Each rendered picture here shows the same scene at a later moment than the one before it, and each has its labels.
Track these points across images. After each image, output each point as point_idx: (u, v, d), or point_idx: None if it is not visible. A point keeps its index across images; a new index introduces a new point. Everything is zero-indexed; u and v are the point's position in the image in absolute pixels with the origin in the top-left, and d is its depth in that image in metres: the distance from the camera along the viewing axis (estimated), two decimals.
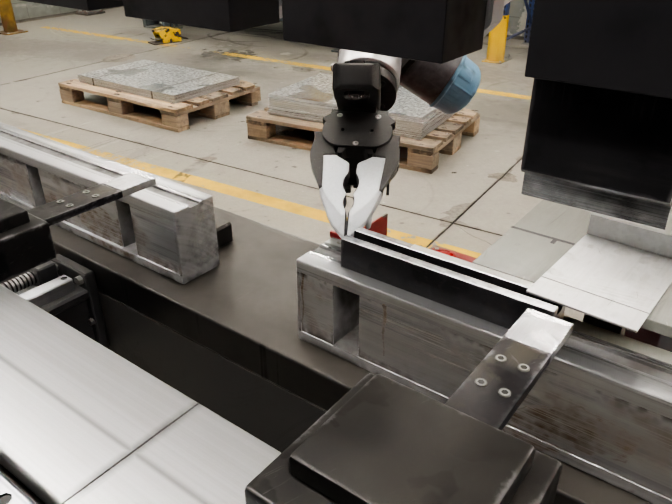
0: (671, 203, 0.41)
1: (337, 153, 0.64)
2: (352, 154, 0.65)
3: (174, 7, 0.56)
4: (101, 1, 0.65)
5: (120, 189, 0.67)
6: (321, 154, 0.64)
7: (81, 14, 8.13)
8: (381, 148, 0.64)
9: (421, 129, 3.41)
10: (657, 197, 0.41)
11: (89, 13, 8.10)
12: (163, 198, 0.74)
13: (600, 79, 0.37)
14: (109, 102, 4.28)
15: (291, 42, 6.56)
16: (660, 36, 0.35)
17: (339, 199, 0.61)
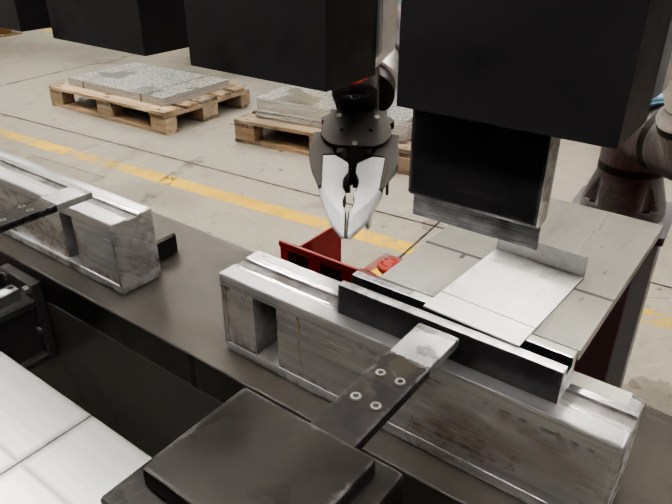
0: (539, 225, 0.43)
1: (336, 153, 0.64)
2: (351, 154, 0.65)
3: (95, 31, 0.59)
4: (34, 22, 0.67)
5: (55, 203, 0.70)
6: (320, 154, 0.64)
7: None
8: (380, 148, 0.64)
9: (406, 132, 3.43)
10: (525, 220, 0.43)
11: None
12: (102, 211, 0.76)
13: (459, 110, 0.40)
14: (99, 105, 4.30)
15: None
16: (505, 72, 0.37)
17: (339, 199, 0.61)
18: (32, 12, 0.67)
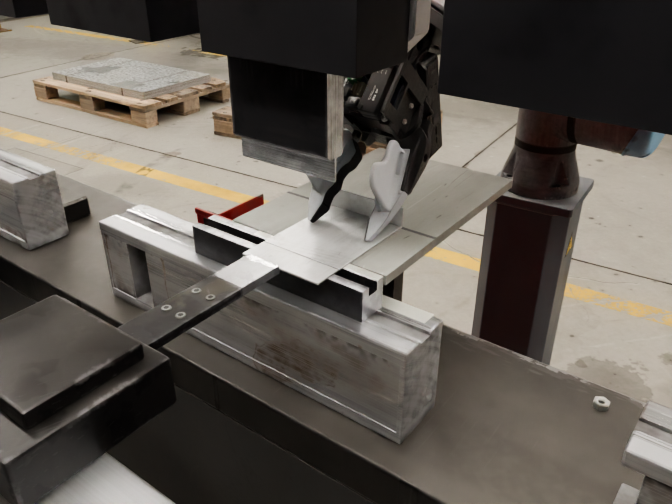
0: (332, 158, 0.49)
1: None
2: (382, 138, 0.61)
3: None
4: None
5: None
6: (418, 154, 0.59)
7: None
8: (359, 131, 0.63)
9: None
10: (319, 153, 0.49)
11: None
12: (8, 172, 0.82)
13: (245, 52, 0.45)
14: (81, 99, 4.35)
15: None
16: (272, 15, 0.42)
17: None
18: None
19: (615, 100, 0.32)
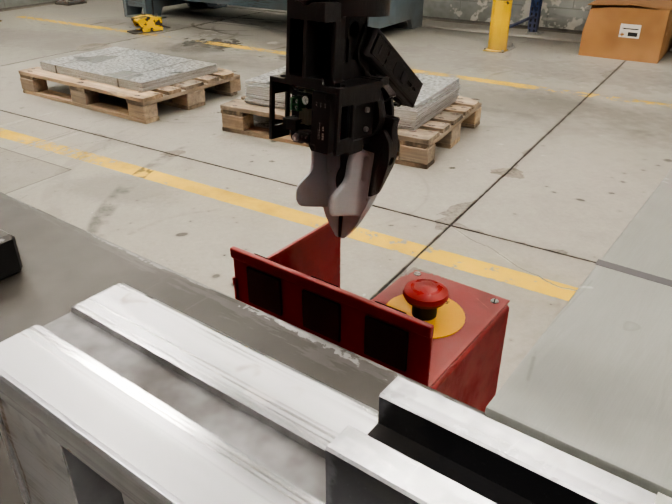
0: None
1: (370, 142, 0.56)
2: None
3: None
4: None
5: None
6: (385, 149, 0.56)
7: (61, 4, 7.73)
8: None
9: (415, 118, 3.01)
10: None
11: (69, 3, 7.70)
12: None
13: None
14: (72, 91, 3.87)
15: (280, 31, 6.16)
16: None
17: None
18: None
19: None
